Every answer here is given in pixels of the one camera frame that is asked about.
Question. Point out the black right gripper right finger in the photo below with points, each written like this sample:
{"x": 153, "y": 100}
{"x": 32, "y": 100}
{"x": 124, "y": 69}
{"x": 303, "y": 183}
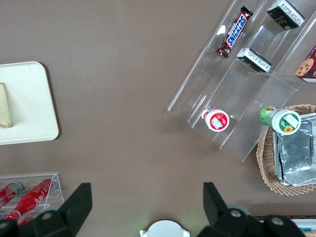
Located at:
{"x": 222, "y": 222}

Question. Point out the red white yogurt bottle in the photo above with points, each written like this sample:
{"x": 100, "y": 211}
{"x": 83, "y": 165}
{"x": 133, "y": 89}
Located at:
{"x": 217, "y": 120}

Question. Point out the white rectangular snack tray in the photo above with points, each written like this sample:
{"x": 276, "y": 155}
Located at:
{"x": 304, "y": 224}

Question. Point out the green white yogurt bottle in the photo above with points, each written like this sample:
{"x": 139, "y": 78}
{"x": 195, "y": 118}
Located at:
{"x": 284, "y": 121}

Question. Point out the clear acrylic stepped shelf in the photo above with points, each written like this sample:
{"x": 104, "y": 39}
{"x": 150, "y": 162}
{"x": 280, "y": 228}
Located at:
{"x": 247, "y": 98}

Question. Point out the silver foil package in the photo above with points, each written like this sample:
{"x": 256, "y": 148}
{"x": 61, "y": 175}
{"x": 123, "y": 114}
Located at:
{"x": 296, "y": 155}

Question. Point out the light tan wicker basket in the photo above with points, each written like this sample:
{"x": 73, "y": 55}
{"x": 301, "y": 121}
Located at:
{"x": 265, "y": 160}

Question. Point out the beige plastic serving tray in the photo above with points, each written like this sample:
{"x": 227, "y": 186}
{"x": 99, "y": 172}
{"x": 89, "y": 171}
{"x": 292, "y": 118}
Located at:
{"x": 29, "y": 103}

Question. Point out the red cookie box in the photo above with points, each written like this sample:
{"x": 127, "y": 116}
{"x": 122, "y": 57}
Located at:
{"x": 308, "y": 66}

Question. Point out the red cola bottle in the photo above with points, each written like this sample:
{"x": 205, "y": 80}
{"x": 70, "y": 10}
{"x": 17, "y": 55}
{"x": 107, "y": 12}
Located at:
{"x": 32, "y": 197}
{"x": 7, "y": 195}

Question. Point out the triangular sandwich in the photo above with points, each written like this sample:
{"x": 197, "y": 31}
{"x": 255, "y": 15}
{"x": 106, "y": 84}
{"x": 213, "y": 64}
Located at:
{"x": 4, "y": 106}

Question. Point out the dark brown tray mat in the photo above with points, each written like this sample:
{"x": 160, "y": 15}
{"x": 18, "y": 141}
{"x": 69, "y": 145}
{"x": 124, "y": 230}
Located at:
{"x": 258, "y": 218}

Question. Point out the clear acrylic bottle rack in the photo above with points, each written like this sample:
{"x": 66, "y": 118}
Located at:
{"x": 58, "y": 187}

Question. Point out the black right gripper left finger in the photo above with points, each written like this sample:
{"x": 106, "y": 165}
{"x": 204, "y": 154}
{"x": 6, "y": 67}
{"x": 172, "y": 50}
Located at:
{"x": 64, "y": 219}

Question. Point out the Snickers chocolate bar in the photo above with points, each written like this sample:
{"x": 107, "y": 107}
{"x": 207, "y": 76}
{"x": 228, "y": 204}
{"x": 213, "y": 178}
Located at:
{"x": 235, "y": 32}

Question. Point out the black white chocolate box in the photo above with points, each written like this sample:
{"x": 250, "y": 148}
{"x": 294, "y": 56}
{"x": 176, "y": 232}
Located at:
{"x": 286, "y": 13}
{"x": 254, "y": 60}

